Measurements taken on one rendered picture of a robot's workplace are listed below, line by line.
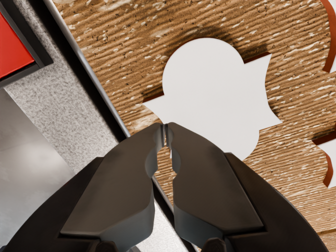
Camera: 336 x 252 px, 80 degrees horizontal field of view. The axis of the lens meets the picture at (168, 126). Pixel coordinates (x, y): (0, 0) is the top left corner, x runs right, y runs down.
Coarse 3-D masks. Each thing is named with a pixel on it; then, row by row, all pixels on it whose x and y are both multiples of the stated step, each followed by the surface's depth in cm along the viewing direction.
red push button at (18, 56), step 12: (0, 12) 18; (0, 24) 18; (0, 36) 18; (12, 36) 18; (0, 48) 19; (12, 48) 19; (24, 48) 19; (0, 60) 20; (12, 60) 20; (24, 60) 20; (0, 72) 20; (12, 72) 20
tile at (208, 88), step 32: (192, 64) 18; (224, 64) 18; (256, 64) 18; (160, 96) 19; (192, 96) 19; (224, 96) 19; (256, 96) 19; (192, 128) 21; (224, 128) 21; (256, 128) 21
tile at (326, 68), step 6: (324, 0) 16; (330, 0) 15; (324, 6) 16; (330, 6) 16; (330, 12) 16; (330, 18) 16; (330, 24) 17; (330, 30) 17; (330, 42) 18; (330, 48) 18; (330, 54) 18; (330, 60) 18; (324, 66) 18; (330, 66) 18; (330, 72) 18
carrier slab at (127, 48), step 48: (96, 0) 16; (144, 0) 16; (192, 0) 16; (240, 0) 16; (288, 0) 16; (96, 48) 18; (144, 48) 18; (240, 48) 18; (288, 48) 18; (144, 96) 20; (288, 96) 20; (288, 144) 23; (288, 192) 27
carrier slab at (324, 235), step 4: (316, 232) 31; (320, 232) 31; (324, 232) 31; (328, 232) 31; (332, 232) 31; (320, 236) 31; (324, 236) 31; (328, 236) 31; (332, 236) 31; (324, 240) 32; (328, 240) 32; (332, 240) 32; (328, 244) 32; (332, 244) 32; (328, 248) 33; (332, 248) 33
